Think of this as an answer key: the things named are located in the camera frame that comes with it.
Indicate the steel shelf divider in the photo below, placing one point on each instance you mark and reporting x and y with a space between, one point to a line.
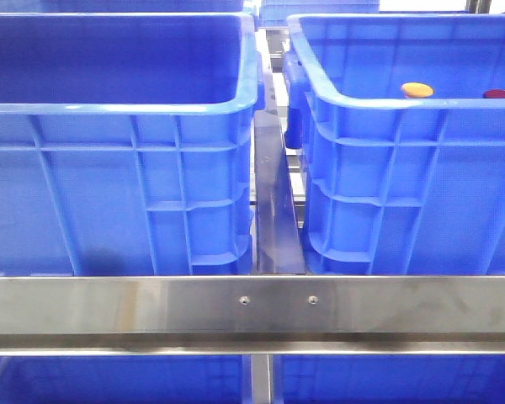
279 250

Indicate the blue plastic crate right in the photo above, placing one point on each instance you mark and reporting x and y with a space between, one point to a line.
397 185

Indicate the blue plastic crate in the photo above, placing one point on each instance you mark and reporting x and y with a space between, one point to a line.
397 185
125 143

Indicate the blue plastic crate left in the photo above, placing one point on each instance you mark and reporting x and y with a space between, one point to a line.
125 143

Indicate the blue crate lower right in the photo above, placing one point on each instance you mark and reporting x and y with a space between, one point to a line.
390 378

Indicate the blue crate rear right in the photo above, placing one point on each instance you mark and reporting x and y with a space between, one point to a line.
274 13

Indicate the yellow push button upright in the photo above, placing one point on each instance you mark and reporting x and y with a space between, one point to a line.
417 90

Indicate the red push button upright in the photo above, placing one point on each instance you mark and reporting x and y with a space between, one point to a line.
494 93

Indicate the blue crate lower left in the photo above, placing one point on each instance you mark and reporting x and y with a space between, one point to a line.
125 379

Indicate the blue crate rear left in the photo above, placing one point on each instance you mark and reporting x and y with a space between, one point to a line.
123 6

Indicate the steel shelf front rail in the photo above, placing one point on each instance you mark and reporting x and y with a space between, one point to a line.
278 314

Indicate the steel vertical post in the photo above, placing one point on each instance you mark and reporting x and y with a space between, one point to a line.
262 379

